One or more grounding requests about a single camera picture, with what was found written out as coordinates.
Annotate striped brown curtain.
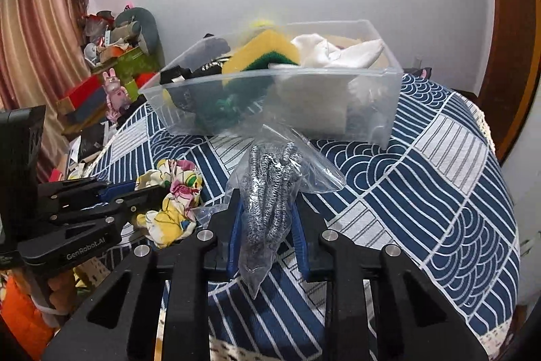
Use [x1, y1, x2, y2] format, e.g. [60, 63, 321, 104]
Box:
[1, 0, 89, 181]

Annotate white foam block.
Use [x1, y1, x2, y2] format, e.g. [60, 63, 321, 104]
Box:
[266, 64, 351, 137]

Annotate clear plastic storage bin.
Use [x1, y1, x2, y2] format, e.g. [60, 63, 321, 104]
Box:
[140, 20, 403, 146]

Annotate navy patterned tablecloth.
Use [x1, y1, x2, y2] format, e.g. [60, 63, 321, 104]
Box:
[86, 71, 521, 361]

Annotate red box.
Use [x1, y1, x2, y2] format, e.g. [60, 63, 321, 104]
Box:
[56, 75, 102, 115]

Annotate bagged steel wool scourers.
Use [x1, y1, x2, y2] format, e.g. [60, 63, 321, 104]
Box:
[195, 123, 346, 298]

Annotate black clothes pile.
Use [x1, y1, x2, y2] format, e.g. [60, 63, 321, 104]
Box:
[160, 34, 231, 85]

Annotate grey curved pillow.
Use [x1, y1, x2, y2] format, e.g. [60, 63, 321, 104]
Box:
[114, 6, 164, 67]

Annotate pink bunny toy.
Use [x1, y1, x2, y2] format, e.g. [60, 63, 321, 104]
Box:
[102, 68, 131, 124]

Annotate white cloth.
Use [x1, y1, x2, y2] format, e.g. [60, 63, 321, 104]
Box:
[291, 33, 384, 69]

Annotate brown wooden door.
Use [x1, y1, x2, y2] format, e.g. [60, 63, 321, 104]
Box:
[478, 0, 540, 162]

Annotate green cardboard box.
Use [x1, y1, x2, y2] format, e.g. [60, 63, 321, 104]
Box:
[91, 47, 161, 102]

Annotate yellow green sponge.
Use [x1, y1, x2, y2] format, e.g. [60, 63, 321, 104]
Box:
[222, 29, 301, 75]

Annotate green knitted cloth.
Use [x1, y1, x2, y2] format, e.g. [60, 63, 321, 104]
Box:
[201, 91, 252, 126]

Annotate yellow curved pillow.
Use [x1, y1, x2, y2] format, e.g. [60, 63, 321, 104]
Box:
[250, 18, 276, 29]

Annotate floral fabric scrunchie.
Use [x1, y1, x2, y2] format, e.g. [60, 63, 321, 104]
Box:
[131, 159, 204, 249]

